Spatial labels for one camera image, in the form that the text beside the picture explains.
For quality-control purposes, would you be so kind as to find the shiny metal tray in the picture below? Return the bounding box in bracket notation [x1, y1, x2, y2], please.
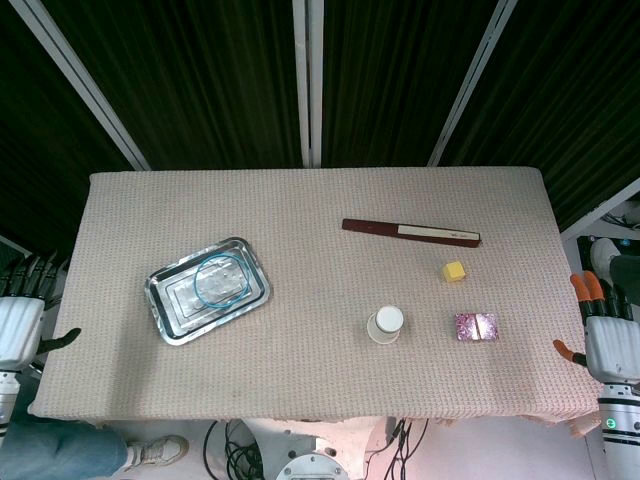
[144, 236, 271, 347]

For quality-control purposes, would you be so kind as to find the long dark red box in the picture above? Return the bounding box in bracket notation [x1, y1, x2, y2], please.
[341, 217, 484, 249]

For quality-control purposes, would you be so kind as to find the white paper cup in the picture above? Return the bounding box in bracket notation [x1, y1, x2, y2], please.
[366, 305, 405, 346]

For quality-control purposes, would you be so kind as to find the white metal frame post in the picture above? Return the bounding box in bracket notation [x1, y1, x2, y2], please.
[291, 0, 324, 169]
[8, 0, 151, 171]
[559, 177, 640, 244]
[427, 0, 527, 167]

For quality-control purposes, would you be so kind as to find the black cable bundle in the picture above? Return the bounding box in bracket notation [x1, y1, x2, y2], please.
[202, 418, 267, 480]
[368, 417, 431, 480]

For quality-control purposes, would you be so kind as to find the white sneaker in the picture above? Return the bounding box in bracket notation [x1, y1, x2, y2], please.
[124, 434, 190, 474]

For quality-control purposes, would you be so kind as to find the yellow cube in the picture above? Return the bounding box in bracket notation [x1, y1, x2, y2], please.
[441, 260, 467, 285]

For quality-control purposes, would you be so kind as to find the right orange-tipped robot hand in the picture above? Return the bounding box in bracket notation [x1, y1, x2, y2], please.
[552, 271, 640, 387]

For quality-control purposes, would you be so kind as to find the blue rubber ring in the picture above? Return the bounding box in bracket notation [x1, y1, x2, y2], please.
[193, 251, 253, 309]

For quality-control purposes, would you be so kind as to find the left black-fingered robot hand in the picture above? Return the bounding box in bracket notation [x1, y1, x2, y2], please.
[0, 253, 82, 372]

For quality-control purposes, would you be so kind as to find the grey round robot base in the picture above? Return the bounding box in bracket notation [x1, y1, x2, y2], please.
[274, 449, 347, 480]

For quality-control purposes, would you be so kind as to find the beige woven tablecloth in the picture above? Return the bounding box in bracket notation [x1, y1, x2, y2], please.
[27, 166, 602, 441]

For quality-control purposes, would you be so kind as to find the dark curtain panel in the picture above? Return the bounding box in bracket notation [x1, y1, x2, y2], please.
[438, 0, 640, 232]
[319, 0, 499, 169]
[40, 0, 307, 170]
[0, 0, 137, 251]

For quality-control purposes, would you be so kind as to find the pink glitter box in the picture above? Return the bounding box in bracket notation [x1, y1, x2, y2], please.
[454, 312, 500, 342]

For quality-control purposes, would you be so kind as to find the blue jeans leg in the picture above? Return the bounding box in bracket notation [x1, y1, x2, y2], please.
[0, 418, 129, 480]

